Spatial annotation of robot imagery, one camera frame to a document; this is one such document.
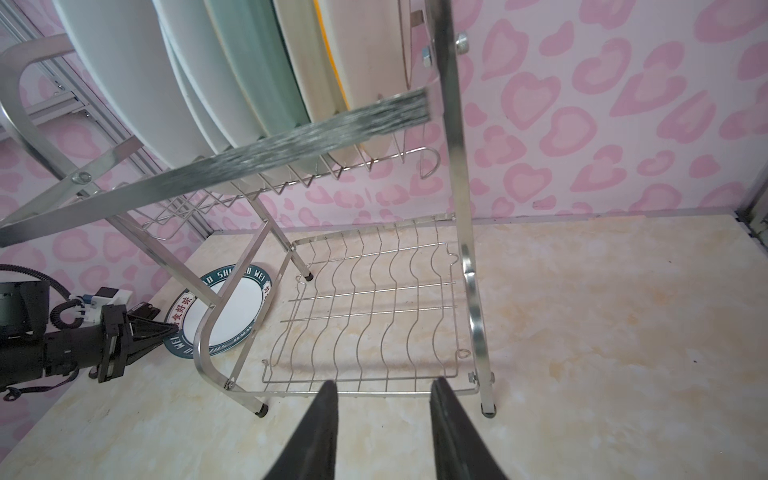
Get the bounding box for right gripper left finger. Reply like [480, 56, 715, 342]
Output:
[264, 381, 339, 479]

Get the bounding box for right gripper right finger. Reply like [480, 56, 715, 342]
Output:
[429, 377, 507, 479]

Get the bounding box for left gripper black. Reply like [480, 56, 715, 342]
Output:
[1, 302, 179, 390]

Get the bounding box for white plate black text rim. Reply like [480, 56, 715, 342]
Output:
[163, 264, 272, 359]

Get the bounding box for silver two-tier dish rack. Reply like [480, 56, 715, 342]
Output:
[0, 0, 498, 420]

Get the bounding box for white plate black rings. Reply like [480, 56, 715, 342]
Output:
[50, 0, 217, 170]

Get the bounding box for orange sunburst plate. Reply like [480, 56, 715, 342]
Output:
[154, 1, 265, 147]

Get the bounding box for mint green flower plate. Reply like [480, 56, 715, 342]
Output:
[205, 0, 310, 135]

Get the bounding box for halloween cat star plate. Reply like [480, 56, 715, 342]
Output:
[311, 0, 415, 160]

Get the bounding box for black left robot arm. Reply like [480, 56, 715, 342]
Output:
[1, 280, 179, 402]

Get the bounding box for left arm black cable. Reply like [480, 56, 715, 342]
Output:
[0, 263, 85, 402]

